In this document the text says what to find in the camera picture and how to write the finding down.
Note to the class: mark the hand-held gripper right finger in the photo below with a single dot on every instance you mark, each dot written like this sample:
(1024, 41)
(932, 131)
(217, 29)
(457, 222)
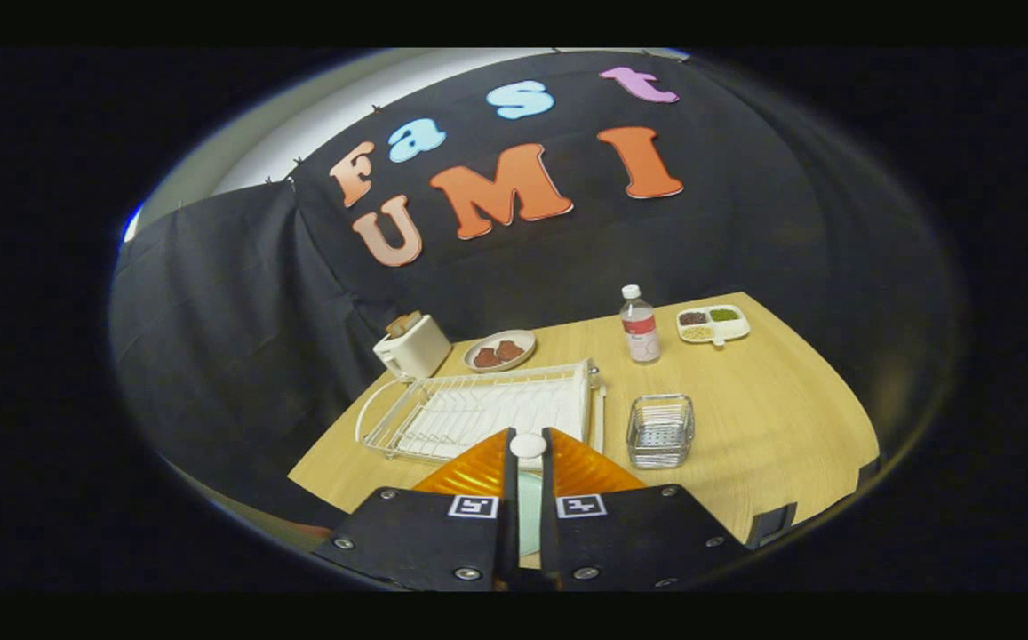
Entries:
(546, 498)

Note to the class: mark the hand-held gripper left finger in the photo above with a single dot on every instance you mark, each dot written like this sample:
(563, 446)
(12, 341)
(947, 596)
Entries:
(511, 498)

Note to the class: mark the pale green plate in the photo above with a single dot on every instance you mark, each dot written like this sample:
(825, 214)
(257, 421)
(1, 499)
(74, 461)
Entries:
(529, 520)

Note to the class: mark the beige plate with meat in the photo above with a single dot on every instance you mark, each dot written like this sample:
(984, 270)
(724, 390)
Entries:
(524, 338)

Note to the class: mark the white divided dish with beans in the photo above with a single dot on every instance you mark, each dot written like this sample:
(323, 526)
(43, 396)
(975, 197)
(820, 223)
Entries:
(736, 331)

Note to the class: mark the red meat slice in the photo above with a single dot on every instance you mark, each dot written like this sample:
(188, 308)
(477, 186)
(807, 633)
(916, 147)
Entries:
(487, 357)
(510, 350)

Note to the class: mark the white toaster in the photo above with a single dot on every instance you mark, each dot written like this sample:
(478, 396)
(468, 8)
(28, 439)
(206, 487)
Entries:
(416, 348)

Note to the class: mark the clear plastic bottle red label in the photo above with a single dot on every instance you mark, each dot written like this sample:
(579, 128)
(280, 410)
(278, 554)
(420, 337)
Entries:
(641, 333)

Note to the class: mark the brown toast bread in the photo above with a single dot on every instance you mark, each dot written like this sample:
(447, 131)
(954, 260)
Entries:
(402, 323)

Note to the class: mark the black table edge bracket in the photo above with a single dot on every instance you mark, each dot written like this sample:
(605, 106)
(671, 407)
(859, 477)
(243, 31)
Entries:
(771, 524)

